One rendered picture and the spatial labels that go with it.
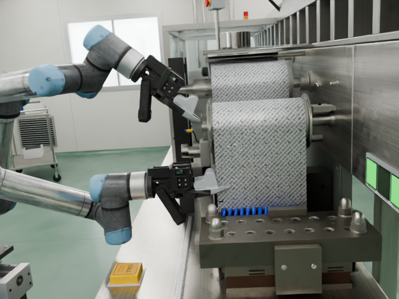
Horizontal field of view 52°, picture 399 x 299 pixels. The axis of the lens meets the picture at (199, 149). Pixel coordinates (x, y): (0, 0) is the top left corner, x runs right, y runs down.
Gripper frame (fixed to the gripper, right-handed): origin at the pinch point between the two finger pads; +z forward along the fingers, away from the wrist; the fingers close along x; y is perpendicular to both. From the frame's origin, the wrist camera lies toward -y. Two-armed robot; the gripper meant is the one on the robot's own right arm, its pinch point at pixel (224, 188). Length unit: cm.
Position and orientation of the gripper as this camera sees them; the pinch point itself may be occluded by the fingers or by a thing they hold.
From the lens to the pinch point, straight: 109.6
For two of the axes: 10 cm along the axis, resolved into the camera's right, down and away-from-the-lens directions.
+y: -0.7, -9.7, -2.1
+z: 10.0, -0.6, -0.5
